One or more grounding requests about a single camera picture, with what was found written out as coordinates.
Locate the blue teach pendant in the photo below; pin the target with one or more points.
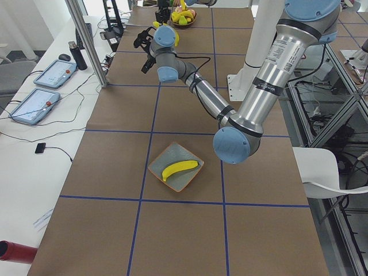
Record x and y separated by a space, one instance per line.
35 106
56 74

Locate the brown wicker basket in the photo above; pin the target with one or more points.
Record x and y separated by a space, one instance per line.
190 21

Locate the black water bottle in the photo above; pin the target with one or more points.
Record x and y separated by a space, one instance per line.
77 55

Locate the yellow banana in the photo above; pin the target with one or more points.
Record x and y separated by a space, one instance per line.
178 167
177 37
186 13

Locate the small black box device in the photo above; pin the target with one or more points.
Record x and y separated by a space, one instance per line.
40 148

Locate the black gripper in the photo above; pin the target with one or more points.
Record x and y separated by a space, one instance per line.
150 57
162 12

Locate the blue teach pendant near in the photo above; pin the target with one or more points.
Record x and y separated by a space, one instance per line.
35 106

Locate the aluminium frame post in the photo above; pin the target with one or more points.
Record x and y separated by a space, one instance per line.
78 19

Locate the red cylinder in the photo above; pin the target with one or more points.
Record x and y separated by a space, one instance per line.
17 253

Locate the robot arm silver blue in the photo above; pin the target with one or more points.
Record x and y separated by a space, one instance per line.
176 6
302 24

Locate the pink red apple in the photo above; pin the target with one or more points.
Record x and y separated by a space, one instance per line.
193 12

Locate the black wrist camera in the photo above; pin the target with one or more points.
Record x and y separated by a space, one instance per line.
144 39

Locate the blue teach pendant far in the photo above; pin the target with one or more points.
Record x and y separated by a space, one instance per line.
56 74

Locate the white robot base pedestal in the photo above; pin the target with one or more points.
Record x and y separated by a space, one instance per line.
238 84

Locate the green pear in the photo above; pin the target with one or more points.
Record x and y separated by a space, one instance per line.
182 20

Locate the black computer mouse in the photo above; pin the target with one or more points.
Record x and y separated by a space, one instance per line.
64 57

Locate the white chair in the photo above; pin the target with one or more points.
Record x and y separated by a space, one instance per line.
318 170

